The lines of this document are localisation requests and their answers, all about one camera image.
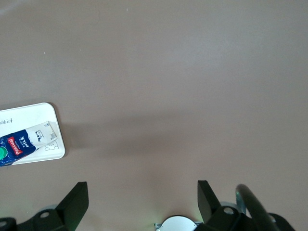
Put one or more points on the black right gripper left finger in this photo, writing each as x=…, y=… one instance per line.
x=72, y=204

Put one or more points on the cream rectangular rabbit tray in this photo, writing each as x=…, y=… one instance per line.
x=29, y=113

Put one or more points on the blue white milk carton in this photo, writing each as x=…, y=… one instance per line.
x=21, y=142

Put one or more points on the brown table cover mat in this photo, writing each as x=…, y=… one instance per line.
x=154, y=72

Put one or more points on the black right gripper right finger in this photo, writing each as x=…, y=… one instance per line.
x=209, y=209

